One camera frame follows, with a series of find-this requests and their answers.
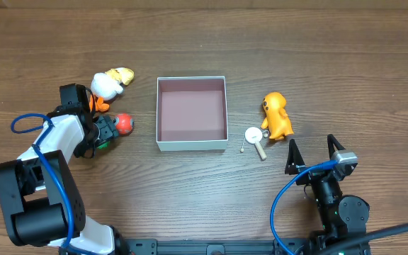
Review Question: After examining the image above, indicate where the white square cardboard box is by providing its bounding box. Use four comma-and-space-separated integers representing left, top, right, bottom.
156, 76, 229, 152

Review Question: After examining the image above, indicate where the blue cable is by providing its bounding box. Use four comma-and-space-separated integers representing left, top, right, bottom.
269, 159, 339, 255
10, 113, 101, 255

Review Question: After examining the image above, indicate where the white plush duck toy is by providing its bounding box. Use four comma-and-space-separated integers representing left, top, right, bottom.
89, 67, 135, 112

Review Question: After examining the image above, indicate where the orange rubber dog toy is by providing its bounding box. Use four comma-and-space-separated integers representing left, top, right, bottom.
261, 91, 294, 140

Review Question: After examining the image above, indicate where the thick black cable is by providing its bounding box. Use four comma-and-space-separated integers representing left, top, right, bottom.
319, 218, 408, 255

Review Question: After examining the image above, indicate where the right blue cable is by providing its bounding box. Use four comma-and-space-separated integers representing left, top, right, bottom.
269, 159, 339, 255

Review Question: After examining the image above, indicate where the green round plastic cap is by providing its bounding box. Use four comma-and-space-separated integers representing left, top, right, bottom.
97, 141, 111, 149

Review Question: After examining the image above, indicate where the white wooden rattle drum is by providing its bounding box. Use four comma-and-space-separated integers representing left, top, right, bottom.
239, 127, 267, 161

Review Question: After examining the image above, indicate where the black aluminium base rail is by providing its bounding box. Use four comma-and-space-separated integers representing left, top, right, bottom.
109, 238, 371, 255

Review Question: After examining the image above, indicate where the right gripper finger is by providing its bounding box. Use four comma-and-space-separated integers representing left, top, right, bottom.
285, 139, 306, 175
327, 134, 345, 159

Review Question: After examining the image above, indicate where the red ball toy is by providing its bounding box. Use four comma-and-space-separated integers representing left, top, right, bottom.
113, 113, 134, 135

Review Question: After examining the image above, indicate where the left blue cable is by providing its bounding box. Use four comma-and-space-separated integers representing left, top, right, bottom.
10, 113, 101, 255

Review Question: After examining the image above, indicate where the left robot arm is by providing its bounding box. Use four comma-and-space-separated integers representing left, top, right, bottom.
0, 105, 130, 254

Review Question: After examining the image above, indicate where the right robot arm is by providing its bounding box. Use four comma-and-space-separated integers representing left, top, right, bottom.
295, 134, 370, 254

